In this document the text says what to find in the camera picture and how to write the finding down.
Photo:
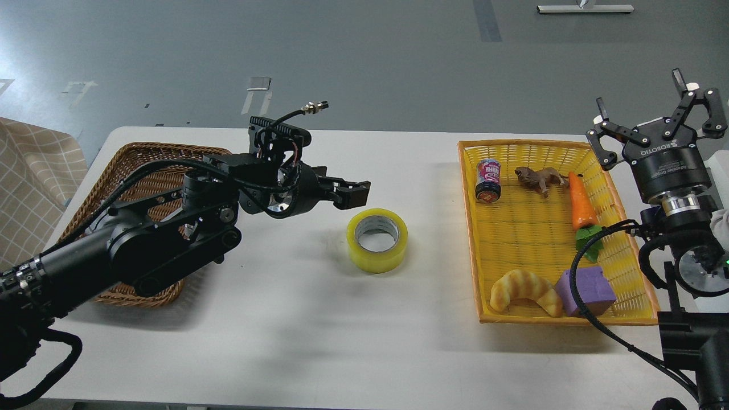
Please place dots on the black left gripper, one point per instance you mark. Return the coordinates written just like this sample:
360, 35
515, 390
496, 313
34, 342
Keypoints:
312, 187

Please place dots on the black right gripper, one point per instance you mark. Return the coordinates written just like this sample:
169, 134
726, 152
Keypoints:
666, 162

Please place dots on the yellow tape roll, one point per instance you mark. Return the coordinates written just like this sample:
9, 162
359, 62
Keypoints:
377, 240

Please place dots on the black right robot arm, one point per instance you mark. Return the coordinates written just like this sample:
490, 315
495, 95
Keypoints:
680, 250

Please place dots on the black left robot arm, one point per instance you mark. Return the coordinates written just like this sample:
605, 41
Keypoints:
164, 221

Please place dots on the person in white clothes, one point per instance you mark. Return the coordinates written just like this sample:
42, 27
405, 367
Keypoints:
719, 227

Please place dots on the orange toy carrot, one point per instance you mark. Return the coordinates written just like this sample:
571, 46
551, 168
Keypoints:
585, 222

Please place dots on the brown toy lion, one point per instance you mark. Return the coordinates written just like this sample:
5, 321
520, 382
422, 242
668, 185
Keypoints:
540, 180

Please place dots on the small red jam jar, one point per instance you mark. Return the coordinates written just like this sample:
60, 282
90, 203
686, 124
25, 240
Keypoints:
488, 181

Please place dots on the yellow plastic basket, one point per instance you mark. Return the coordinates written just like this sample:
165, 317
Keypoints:
522, 229

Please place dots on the white metal stand base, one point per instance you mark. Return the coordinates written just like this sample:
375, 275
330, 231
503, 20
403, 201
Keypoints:
585, 10

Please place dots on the purple foam cube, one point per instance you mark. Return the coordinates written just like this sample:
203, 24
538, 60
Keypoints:
593, 287

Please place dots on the toy croissant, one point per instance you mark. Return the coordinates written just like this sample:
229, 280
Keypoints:
521, 284

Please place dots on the brown wicker basket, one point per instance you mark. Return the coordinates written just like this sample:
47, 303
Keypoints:
127, 159

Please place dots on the beige checked cloth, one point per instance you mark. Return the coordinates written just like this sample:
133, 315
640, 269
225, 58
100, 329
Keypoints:
41, 169

